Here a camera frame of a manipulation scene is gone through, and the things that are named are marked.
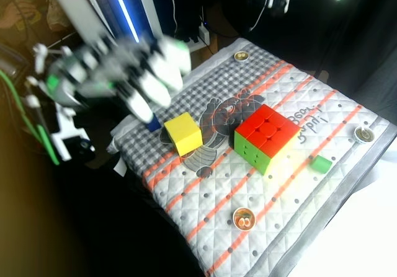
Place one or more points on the small bowl with brown food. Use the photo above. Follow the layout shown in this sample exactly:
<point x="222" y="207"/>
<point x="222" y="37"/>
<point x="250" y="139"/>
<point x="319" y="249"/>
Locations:
<point x="241" y="56"/>
<point x="364" y="134"/>

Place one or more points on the white camera bracket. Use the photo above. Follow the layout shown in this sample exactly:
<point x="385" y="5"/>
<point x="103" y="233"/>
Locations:
<point x="65" y="137"/>

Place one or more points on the yellow block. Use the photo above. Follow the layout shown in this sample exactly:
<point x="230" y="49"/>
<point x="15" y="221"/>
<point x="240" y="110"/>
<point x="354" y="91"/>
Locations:
<point x="184" y="133"/>

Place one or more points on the white panel with blue light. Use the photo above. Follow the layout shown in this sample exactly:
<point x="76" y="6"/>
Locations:
<point x="93" y="7"/>

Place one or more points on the small blue block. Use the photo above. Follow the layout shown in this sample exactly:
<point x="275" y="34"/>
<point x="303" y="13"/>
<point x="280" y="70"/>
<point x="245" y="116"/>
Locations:
<point x="153" y="125"/>

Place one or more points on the white power strip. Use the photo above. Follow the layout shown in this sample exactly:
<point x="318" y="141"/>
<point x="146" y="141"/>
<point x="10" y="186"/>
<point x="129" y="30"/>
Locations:
<point x="203" y="36"/>

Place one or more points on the black backdrop cloth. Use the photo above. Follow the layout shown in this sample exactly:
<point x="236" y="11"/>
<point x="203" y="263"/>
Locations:
<point x="356" y="41"/>

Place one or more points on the green cylinder block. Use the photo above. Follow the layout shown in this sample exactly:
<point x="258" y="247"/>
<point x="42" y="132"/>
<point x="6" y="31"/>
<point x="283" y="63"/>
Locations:
<point x="321" y="164"/>

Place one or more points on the multicoloured puzzle cube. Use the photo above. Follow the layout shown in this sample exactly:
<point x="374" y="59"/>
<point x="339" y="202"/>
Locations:
<point x="266" y="134"/>

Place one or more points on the small bowl with orange food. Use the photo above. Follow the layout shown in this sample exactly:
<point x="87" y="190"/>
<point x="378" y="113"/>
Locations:
<point x="244" y="219"/>

